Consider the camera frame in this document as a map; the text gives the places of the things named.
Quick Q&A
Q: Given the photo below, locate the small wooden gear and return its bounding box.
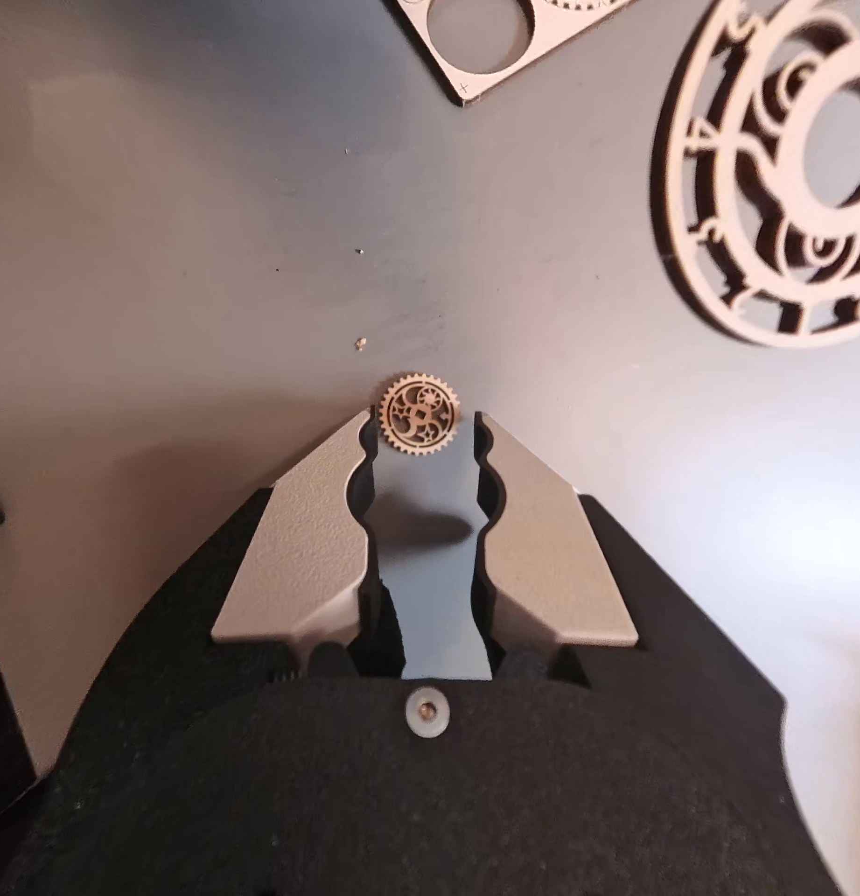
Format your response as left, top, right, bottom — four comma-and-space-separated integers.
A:
379, 373, 463, 459

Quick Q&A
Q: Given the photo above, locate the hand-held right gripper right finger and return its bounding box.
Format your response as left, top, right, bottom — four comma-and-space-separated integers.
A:
472, 410, 639, 666

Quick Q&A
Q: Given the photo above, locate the wooden puzzle sheet with gears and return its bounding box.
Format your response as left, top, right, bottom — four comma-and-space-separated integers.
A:
391, 0, 641, 107

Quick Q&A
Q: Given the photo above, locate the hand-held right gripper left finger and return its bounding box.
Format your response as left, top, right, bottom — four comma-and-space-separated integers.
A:
211, 408, 389, 666

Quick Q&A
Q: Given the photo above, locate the large ornate wooden disc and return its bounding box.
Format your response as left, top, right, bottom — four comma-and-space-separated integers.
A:
650, 0, 860, 349

